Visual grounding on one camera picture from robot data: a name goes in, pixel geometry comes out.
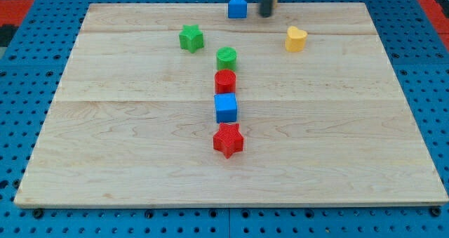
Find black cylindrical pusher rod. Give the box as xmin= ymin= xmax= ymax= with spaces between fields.
xmin=259 ymin=0 xmax=274 ymax=18

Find blue triangle-top block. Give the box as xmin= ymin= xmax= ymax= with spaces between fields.
xmin=227 ymin=0 xmax=248 ymax=19

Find yellow heart block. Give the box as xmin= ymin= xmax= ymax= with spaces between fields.
xmin=285 ymin=26 xmax=308 ymax=52

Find green cylinder block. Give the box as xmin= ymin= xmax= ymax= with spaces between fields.
xmin=216 ymin=46 xmax=237 ymax=71

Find green star block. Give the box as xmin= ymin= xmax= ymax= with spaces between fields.
xmin=178 ymin=25 xmax=204 ymax=53

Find red cylinder block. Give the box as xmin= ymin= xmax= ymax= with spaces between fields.
xmin=214 ymin=69 xmax=236 ymax=94

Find blue cube block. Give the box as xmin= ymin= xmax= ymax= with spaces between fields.
xmin=214 ymin=93 xmax=238 ymax=123

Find red star block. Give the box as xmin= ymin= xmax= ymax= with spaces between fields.
xmin=213 ymin=123 xmax=244 ymax=159

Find light wooden board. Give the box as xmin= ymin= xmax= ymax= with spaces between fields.
xmin=15 ymin=3 xmax=448 ymax=209

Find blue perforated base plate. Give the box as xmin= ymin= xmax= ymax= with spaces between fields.
xmin=1 ymin=0 xmax=448 ymax=237

